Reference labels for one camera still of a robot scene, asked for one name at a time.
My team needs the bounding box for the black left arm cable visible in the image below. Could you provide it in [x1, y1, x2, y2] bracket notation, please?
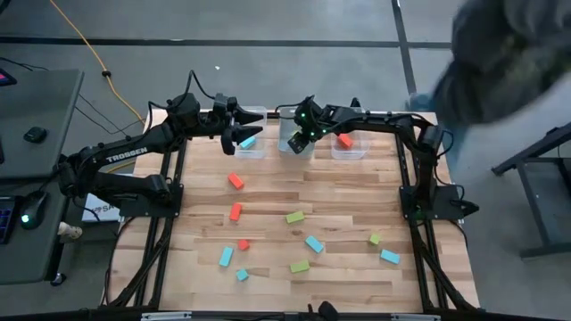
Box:
[146, 70, 224, 117]

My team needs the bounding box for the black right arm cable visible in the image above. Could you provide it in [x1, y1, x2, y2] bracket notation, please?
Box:
[273, 94, 313, 120]

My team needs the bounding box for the black device with red light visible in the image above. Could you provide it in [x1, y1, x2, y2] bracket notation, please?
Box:
[0, 67, 18, 88]

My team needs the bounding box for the opaque light grey bin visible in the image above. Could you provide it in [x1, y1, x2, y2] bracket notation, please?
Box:
[277, 106, 317, 160]

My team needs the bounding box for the black computer mouse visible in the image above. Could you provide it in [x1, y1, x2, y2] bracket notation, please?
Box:
[18, 190, 49, 231]

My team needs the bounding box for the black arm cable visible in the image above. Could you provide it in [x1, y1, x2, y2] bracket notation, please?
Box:
[146, 70, 224, 117]
[273, 94, 313, 120]

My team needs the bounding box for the dark metal stand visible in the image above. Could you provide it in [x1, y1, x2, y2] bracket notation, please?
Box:
[491, 120, 571, 259]

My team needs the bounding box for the backlit keyboard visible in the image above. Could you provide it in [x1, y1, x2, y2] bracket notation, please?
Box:
[0, 195, 18, 245]

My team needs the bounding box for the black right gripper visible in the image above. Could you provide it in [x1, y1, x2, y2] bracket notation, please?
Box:
[287, 96, 331, 155]

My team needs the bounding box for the silver metal bracket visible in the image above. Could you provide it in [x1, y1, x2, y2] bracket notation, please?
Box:
[140, 311, 193, 321]
[390, 313, 442, 321]

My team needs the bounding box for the black aluminium rail frame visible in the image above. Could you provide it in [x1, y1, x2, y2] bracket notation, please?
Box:
[100, 110, 481, 313]

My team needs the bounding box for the yellow cable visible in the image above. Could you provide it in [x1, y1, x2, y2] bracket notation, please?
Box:
[48, 0, 146, 125]

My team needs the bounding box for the small black box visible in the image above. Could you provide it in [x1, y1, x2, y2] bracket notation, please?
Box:
[22, 126, 49, 144]

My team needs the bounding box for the clear plastic bin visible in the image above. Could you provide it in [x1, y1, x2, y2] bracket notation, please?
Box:
[230, 105, 269, 160]
[329, 106, 371, 161]

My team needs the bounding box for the white printed sheet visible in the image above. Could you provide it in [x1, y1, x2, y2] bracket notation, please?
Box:
[81, 191, 128, 223]

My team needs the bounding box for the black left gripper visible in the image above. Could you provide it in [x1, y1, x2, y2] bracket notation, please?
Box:
[209, 93, 266, 156]

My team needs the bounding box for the beige round knob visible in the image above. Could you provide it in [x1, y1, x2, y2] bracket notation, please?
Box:
[57, 221, 84, 241]

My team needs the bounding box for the dark grey side desk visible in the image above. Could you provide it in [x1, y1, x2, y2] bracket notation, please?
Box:
[0, 69, 85, 286]

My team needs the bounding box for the person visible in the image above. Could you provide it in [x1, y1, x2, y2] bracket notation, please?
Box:
[408, 0, 571, 179]

